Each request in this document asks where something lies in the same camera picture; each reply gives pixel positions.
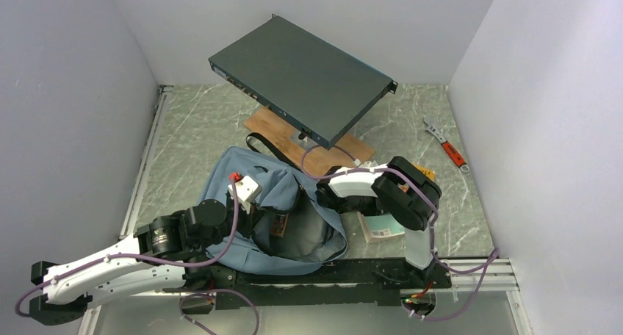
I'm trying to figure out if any blue student backpack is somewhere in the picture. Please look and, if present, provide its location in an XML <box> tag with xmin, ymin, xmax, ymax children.
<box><xmin>200</xmin><ymin>146</ymin><xmax>347</xmax><ymax>275</ymax></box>

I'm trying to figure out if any yellow treehouse book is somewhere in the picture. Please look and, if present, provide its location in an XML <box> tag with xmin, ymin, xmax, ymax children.
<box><xmin>413</xmin><ymin>163</ymin><xmax>436</xmax><ymax>181</ymax></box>

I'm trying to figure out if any orange cartoon book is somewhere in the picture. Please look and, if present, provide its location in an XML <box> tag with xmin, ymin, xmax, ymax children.
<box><xmin>270</xmin><ymin>214</ymin><xmax>289</xmax><ymax>238</ymax></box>

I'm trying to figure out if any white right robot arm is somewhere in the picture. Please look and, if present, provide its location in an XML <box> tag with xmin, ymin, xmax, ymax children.
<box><xmin>316</xmin><ymin>156</ymin><xmax>442</xmax><ymax>287</ymax></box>

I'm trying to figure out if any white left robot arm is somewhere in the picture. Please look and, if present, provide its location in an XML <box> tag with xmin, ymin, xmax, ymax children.
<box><xmin>15</xmin><ymin>198</ymin><xmax>262</xmax><ymax>325</ymax></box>

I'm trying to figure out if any brown wooden board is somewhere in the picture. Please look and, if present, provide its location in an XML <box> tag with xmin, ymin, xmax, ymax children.
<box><xmin>244</xmin><ymin>107</ymin><xmax>375</xmax><ymax>176</ymax></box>

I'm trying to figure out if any teal paperback book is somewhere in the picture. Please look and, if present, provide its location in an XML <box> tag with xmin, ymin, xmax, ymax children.
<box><xmin>357</xmin><ymin>212</ymin><xmax>405</xmax><ymax>243</ymax></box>

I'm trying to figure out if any dark teal rack server unit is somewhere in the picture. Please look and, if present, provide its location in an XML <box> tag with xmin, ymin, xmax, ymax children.
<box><xmin>209</xmin><ymin>15</ymin><xmax>398</xmax><ymax>149</ymax></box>

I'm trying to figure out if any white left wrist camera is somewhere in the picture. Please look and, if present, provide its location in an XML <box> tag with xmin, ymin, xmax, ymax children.
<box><xmin>228</xmin><ymin>172</ymin><xmax>262</xmax><ymax>215</ymax></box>

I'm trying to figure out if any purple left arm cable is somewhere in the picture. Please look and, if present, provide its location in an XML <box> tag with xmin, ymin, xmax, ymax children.
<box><xmin>14</xmin><ymin>179</ymin><xmax>240</xmax><ymax>318</ymax></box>

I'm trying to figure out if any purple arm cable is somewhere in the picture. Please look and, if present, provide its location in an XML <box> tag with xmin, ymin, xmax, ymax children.
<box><xmin>300</xmin><ymin>143</ymin><xmax>501</xmax><ymax>323</ymax></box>
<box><xmin>14</xmin><ymin>179</ymin><xmax>240</xmax><ymax>318</ymax></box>

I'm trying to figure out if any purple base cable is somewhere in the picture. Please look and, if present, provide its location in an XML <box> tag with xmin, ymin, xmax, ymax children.
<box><xmin>178</xmin><ymin>287</ymin><xmax>262</xmax><ymax>335</ymax></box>

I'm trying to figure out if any metal stand bracket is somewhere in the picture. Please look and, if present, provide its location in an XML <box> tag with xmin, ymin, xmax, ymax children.
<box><xmin>290</xmin><ymin>131</ymin><xmax>316</xmax><ymax>151</ymax></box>

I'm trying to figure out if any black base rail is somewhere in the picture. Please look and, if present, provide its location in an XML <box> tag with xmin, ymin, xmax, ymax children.
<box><xmin>163</xmin><ymin>258</ymin><xmax>452</xmax><ymax>310</ymax></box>

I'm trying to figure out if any aluminium frame rail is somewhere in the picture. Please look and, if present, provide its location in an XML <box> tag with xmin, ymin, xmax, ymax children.
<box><xmin>77</xmin><ymin>84</ymin><xmax>174</xmax><ymax>335</ymax></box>

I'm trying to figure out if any red handled adjustable wrench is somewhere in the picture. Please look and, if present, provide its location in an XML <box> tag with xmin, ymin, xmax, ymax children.
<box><xmin>423</xmin><ymin>118</ymin><xmax>470</xmax><ymax>173</ymax></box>

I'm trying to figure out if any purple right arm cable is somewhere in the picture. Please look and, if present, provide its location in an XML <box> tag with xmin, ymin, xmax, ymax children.
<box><xmin>300</xmin><ymin>143</ymin><xmax>501</xmax><ymax>323</ymax></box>

